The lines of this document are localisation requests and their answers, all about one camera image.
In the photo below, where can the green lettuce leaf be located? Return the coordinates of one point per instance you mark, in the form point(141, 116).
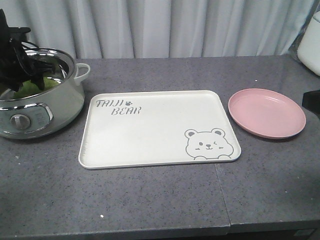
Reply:
point(29, 89)

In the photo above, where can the cream bear serving tray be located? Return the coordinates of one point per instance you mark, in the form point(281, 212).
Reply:
point(157, 128)

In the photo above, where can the pink round plate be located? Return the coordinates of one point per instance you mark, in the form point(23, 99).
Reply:
point(266, 113)

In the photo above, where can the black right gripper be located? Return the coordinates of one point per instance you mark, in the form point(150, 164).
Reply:
point(311, 101)

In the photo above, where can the pale green electric cooking pot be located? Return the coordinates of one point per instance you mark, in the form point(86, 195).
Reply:
point(47, 112)

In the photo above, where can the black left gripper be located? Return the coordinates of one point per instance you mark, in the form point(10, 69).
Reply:
point(16, 67)

